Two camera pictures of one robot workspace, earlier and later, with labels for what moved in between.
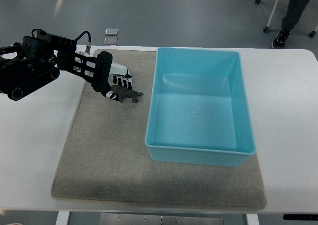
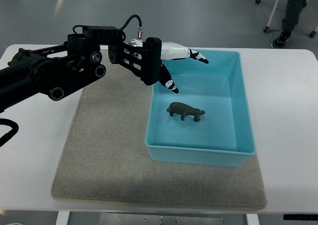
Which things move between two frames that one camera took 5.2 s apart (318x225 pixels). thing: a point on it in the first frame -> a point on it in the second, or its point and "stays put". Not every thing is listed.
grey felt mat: (103, 157) stays put
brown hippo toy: (122, 93) -> (184, 110)
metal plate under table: (128, 219) stays put
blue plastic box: (199, 112) stays put
